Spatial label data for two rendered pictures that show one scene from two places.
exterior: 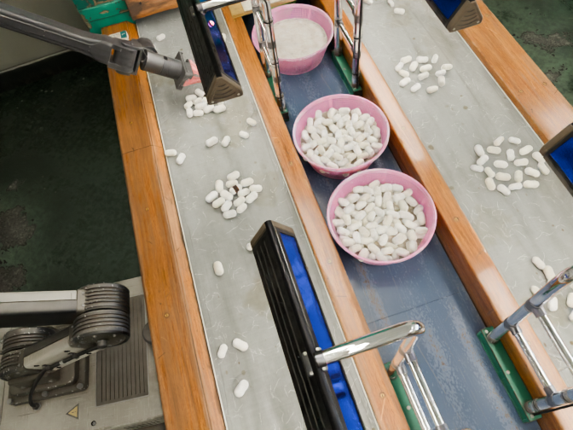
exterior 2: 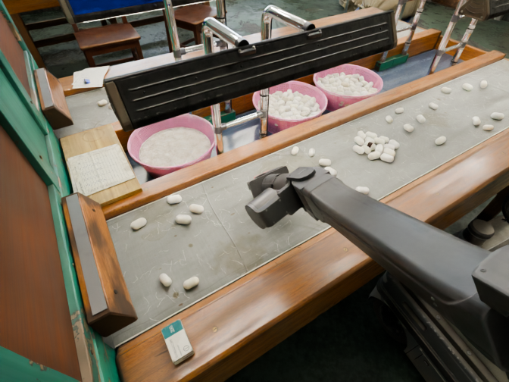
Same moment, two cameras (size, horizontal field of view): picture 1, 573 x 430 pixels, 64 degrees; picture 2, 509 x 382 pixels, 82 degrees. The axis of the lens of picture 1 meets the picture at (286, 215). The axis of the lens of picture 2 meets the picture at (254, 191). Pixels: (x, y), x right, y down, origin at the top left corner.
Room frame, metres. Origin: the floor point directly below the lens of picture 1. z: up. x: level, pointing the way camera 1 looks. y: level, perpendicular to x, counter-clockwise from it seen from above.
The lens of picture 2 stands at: (1.29, 0.62, 1.32)
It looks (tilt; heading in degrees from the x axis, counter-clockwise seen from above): 48 degrees down; 246
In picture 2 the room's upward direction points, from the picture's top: straight up
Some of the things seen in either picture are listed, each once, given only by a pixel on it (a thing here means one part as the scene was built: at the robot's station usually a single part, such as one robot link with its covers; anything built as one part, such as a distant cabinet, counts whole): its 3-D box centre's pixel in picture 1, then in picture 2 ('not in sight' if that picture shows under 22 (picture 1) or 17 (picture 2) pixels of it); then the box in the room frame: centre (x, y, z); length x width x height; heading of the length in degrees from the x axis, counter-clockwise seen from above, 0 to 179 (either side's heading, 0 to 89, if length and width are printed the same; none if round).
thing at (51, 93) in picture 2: not in sight; (52, 95); (1.54, -0.44, 0.83); 0.30 x 0.06 x 0.07; 98
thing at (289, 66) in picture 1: (293, 42); (176, 149); (1.23, -0.13, 0.72); 0.27 x 0.27 x 0.10
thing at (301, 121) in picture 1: (340, 140); (288, 110); (0.79, -0.19, 0.72); 0.27 x 0.27 x 0.10
